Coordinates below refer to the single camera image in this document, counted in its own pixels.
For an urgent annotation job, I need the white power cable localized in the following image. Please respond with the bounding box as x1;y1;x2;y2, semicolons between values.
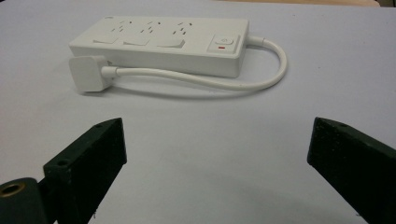
101;35;288;92

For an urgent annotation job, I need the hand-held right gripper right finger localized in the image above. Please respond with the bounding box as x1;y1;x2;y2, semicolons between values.
306;117;396;224

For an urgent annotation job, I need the white power strip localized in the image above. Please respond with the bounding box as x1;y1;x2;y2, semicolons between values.
68;16;250;78

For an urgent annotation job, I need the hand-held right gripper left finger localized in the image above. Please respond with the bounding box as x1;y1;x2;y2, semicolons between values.
42;117;128;224

